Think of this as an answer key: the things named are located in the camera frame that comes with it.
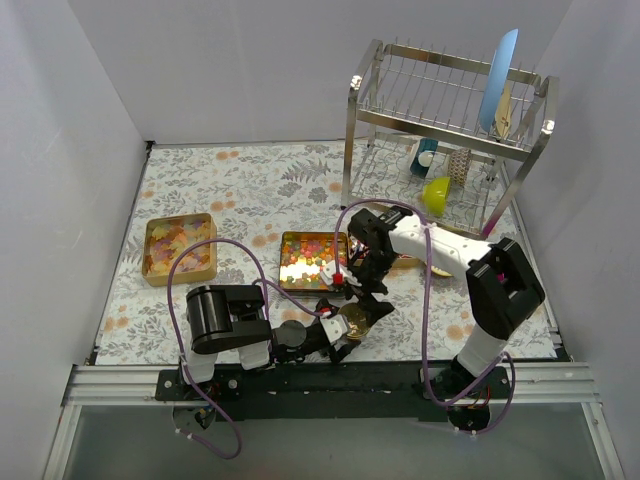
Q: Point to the gold tin with jelly candies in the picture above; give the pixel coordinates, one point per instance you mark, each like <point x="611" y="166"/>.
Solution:
<point x="303" y="255"/>

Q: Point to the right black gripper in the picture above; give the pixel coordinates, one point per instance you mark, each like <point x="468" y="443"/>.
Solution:
<point x="373" y="284"/>

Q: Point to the gold tin with lollipops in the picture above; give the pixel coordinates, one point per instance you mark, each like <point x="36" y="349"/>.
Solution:
<point x="406" y="261"/>

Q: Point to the gold tin with pale candies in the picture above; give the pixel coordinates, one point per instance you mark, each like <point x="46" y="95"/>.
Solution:
<point x="167" y="238"/>

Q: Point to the blue plate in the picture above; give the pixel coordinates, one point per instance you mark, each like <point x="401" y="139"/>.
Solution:
<point x="496" y="79"/>

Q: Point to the steel dish rack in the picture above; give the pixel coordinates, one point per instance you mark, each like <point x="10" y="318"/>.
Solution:
<point x="401" y="93"/>

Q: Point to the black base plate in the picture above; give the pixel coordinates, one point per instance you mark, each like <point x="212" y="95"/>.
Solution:
<point x="323" y="391"/>

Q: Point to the aluminium rail frame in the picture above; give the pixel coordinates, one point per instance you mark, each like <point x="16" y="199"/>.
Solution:
<point x="534" y="383"/>

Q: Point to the patterned ceramic bowl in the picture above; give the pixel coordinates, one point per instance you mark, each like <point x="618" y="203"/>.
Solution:
<point x="439" y="272"/>

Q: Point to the yellow-green plastic bowl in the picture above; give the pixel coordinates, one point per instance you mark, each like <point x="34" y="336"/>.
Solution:
<point x="435" y="195"/>

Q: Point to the round gold lid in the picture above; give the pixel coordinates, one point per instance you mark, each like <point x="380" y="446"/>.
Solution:
<point x="355" y="317"/>

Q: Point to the teal cup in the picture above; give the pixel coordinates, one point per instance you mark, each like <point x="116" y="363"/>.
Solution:
<point x="422" y="155"/>

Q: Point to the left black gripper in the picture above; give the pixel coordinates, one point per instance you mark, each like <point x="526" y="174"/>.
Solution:
<point x="329" y="345"/>

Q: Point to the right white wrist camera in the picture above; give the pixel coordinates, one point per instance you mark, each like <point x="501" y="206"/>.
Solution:
<point x="336" y="276"/>

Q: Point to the patterned mug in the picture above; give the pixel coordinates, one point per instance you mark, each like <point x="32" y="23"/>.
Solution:
<point x="459" y="165"/>

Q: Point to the floral tablecloth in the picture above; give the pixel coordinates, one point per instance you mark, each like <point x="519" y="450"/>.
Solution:
<point x="254" y="193"/>

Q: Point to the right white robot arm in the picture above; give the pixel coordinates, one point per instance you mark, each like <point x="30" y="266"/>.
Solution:
<point x="503" y="288"/>

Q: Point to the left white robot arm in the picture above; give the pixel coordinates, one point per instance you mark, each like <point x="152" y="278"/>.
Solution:
<point x="232" y="317"/>

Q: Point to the cream patterned plate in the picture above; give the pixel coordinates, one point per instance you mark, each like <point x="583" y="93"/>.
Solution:
<point x="503" y="116"/>

